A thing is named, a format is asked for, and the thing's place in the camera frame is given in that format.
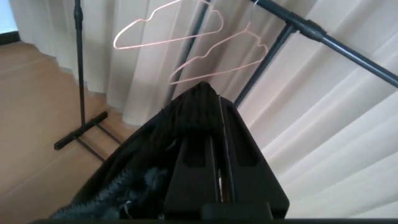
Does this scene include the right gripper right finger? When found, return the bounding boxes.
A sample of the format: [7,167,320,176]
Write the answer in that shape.
[217,96,290,219]

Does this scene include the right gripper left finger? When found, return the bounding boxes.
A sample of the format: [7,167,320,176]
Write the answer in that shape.
[163,136,220,219]

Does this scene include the black shorts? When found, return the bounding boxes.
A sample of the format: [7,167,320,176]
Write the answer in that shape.
[51,81,225,220]

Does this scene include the pink clothes hanger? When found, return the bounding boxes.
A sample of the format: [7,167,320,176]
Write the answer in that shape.
[113,0,224,50]
[167,0,269,86]

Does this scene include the black clothes rack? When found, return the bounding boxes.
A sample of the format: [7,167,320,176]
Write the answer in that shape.
[53,0,398,163]

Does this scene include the window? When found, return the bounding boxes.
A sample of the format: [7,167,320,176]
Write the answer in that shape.
[164,0,212,105]

